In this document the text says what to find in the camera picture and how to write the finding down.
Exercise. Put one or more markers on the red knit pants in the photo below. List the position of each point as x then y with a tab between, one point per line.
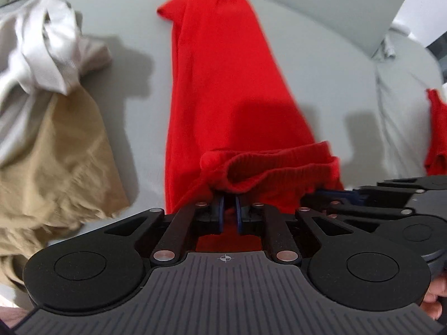
223	94

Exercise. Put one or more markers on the red knit shirt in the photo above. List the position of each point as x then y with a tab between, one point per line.
436	136

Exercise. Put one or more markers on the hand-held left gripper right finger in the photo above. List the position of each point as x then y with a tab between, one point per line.
239	216

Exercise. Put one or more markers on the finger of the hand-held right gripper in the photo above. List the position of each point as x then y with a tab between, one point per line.
338	194
316	202

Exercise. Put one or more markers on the person's right hand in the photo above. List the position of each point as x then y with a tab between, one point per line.
436	300

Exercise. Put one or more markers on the grey sofa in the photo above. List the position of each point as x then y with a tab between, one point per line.
146	129

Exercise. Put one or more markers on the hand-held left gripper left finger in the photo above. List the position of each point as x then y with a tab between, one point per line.
220	216

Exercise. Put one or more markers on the white shirt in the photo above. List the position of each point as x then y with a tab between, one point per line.
35	59

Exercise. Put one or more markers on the khaki shorts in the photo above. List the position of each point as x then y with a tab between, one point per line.
63	164

